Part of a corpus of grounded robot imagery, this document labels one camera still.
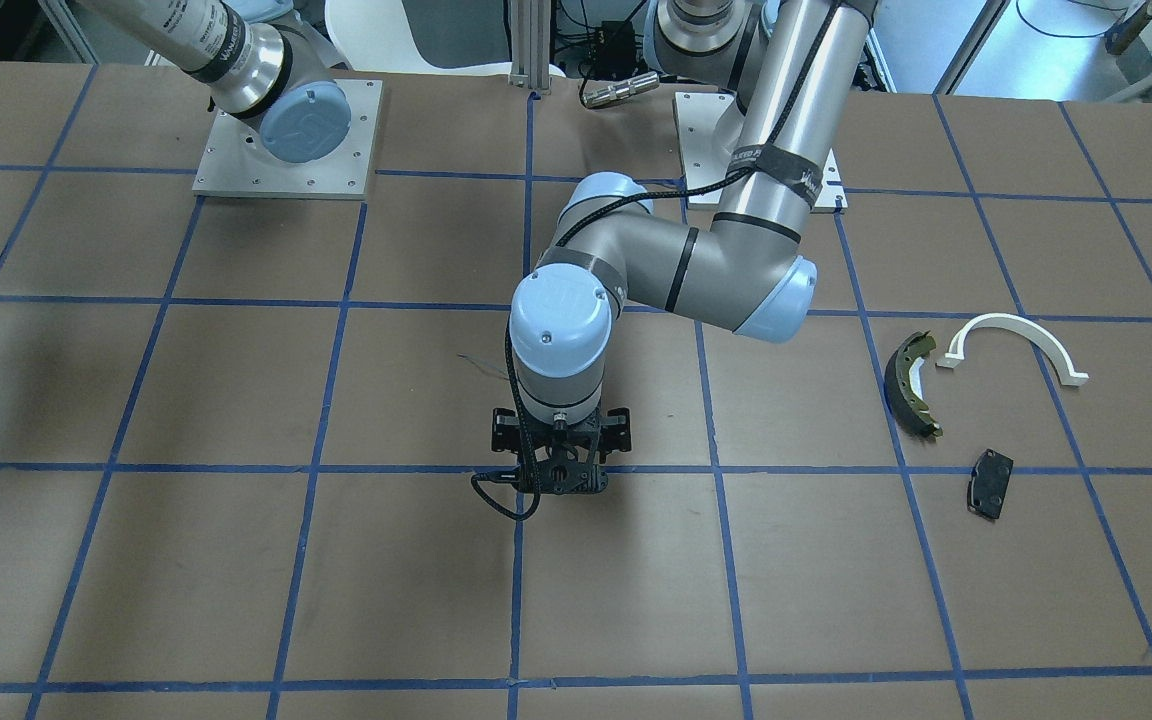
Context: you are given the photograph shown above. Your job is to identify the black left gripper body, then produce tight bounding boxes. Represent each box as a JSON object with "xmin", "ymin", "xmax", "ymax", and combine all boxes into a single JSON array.
[{"xmin": 492, "ymin": 407, "xmax": 632, "ymax": 495}]

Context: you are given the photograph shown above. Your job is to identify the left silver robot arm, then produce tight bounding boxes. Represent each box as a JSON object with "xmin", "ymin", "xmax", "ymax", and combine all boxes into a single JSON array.
[{"xmin": 471, "ymin": 1, "xmax": 878, "ymax": 497}]

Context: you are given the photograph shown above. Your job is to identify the green curved brake shoe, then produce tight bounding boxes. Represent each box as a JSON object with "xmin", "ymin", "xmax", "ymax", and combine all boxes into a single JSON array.
[{"xmin": 884, "ymin": 331, "xmax": 943, "ymax": 439}]

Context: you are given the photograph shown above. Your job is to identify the black brake pad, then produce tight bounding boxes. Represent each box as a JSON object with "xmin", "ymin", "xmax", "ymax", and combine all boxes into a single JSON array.
[{"xmin": 967, "ymin": 448, "xmax": 1014, "ymax": 521}]

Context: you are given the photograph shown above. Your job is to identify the white plastic chair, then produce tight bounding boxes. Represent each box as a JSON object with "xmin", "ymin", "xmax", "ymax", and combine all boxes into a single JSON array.
[{"xmin": 324, "ymin": 1, "xmax": 513, "ymax": 76}]

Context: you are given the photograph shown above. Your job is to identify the aluminium frame post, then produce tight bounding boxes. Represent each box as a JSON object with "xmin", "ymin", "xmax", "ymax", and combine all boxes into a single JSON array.
[{"xmin": 508, "ymin": 0, "xmax": 552, "ymax": 96}]

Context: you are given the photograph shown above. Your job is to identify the white curved plastic bracket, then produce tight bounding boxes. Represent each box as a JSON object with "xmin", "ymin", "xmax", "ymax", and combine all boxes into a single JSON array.
[{"xmin": 934, "ymin": 313, "xmax": 1091, "ymax": 387}]

